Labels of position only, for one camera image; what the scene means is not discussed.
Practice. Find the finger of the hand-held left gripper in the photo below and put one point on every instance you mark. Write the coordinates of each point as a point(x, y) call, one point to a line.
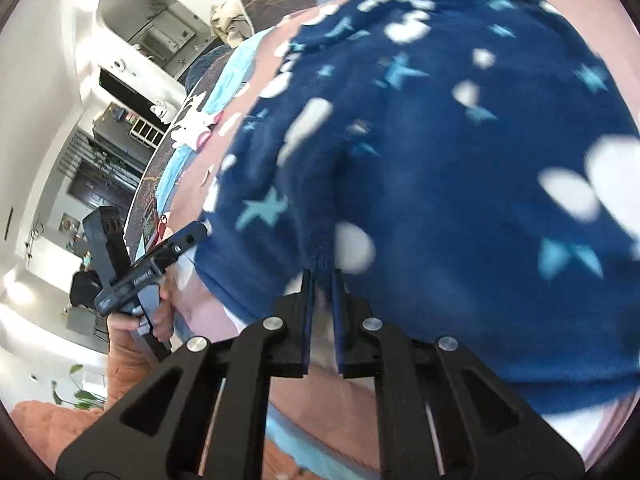
point(175, 247)

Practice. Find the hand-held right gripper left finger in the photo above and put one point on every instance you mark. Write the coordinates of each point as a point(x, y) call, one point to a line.
point(309, 330)

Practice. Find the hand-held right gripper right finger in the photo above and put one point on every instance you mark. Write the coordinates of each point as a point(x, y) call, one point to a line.
point(337, 330)

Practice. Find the navy star-print fleece garment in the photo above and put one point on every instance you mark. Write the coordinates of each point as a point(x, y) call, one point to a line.
point(410, 185)

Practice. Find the person's left hand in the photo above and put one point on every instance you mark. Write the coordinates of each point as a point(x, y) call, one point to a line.
point(161, 310)

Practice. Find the pink dotted deer blanket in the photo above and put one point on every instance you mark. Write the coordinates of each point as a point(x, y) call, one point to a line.
point(320, 400)

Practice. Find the green potted plant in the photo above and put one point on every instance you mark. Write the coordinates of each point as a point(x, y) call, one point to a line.
point(75, 390)

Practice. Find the black television screen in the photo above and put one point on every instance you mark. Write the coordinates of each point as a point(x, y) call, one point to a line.
point(127, 92)

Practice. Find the light blue blanket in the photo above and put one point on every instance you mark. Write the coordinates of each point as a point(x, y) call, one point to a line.
point(225, 85)

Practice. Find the beige crumpled cloth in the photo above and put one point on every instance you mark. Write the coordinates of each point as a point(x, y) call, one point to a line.
point(231, 22)

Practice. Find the arched wall mirror niche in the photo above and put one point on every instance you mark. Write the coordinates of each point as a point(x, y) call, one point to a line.
point(150, 15)

